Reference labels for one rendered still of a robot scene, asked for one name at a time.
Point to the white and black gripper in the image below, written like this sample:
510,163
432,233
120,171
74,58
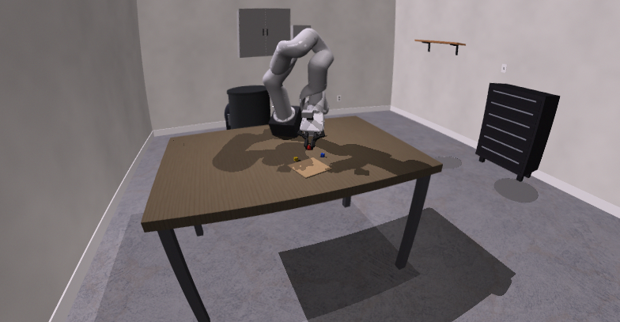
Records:
313,128

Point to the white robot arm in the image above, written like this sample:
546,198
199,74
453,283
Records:
281,66

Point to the beige flat mat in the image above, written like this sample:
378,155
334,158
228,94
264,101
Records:
309,167

